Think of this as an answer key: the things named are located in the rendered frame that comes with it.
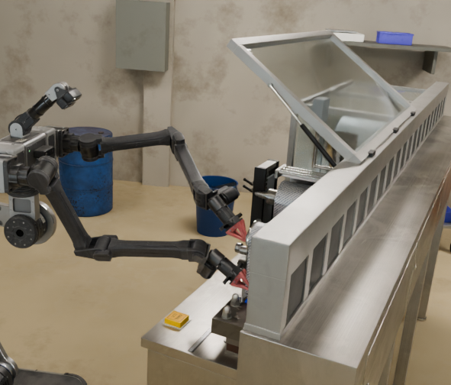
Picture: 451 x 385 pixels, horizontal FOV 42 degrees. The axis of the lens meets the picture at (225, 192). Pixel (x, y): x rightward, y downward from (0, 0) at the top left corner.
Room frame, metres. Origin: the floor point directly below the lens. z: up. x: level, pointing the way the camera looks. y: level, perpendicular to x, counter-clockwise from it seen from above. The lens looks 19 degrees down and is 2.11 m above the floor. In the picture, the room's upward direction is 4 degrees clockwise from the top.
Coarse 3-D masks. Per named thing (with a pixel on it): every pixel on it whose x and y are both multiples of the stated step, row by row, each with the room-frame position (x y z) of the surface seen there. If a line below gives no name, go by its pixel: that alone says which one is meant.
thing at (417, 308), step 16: (432, 240) 3.69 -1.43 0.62; (432, 256) 3.68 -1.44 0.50; (432, 272) 3.67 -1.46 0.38; (416, 288) 2.83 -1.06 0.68; (416, 304) 2.82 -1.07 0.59; (416, 320) 2.82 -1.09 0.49; (400, 352) 2.84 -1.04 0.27; (384, 368) 1.87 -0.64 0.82; (400, 368) 2.83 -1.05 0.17; (384, 384) 1.87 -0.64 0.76; (400, 384) 2.83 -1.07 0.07
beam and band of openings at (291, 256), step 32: (416, 128) 2.60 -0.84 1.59; (384, 160) 1.92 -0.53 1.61; (320, 192) 1.38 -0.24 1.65; (352, 192) 1.51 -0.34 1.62; (384, 192) 2.03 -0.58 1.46; (288, 224) 1.16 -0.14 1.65; (320, 224) 1.24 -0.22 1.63; (352, 224) 1.60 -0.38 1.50; (256, 256) 1.07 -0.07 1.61; (288, 256) 1.05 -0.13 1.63; (320, 256) 1.29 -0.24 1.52; (256, 288) 1.07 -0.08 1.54; (288, 288) 1.07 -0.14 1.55; (256, 320) 1.07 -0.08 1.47; (288, 320) 1.10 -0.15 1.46
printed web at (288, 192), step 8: (280, 184) 2.22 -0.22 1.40; (288, 184) 2.22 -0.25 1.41; (296, 184) 2.22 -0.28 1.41; (304, 184) 2.23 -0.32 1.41; (280, 192) 2.19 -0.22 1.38; (288, 192) 2.18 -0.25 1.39; (296, 192) 2.17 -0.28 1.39; (280, 200) 2.18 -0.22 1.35; (288, 200) 2.16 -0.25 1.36; (280, 208) 2.17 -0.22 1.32; (256, 224) 2.01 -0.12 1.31; (264, 224) 2.01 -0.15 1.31; (248, 248) 1.97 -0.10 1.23; (248, 256) 1.97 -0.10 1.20
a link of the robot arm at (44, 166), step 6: (36, 162) 1.98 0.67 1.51; (42, 162) 1.97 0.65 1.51; (48, 162) 1.98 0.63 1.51; (36, 168) 1.93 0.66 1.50; (42, 168) 1.94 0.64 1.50; (48, 168) 1.95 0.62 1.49; (54, 168) 1.98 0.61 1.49; (48, 174) 1.94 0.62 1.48; (54, 174) 1.98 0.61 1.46; (30, 186) 1.96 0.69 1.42
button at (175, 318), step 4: (172, 312) 2.00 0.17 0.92; (176, 312) 2.00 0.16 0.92; (180, 312) 2.00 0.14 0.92; (168, 316) 1.97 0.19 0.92; (172, 316) 1.97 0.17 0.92; (176, 316) 1.97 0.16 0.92; (180, 316) 1.98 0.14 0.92; (184, 316) 1.98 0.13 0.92; (188, 316) 1.99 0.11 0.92; (168, 320) 1.95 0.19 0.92; (172, 320) 1.95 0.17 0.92; (176, 320) 1.95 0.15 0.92; (180, 320) 1.95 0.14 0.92; (184, 320) 1.96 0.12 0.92; (168, 324) 1.95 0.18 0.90; (172, 324) 1.94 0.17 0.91; (176, 324) 1.94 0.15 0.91; (180, 324) 1.93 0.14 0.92; (184, 324) 1.96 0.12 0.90
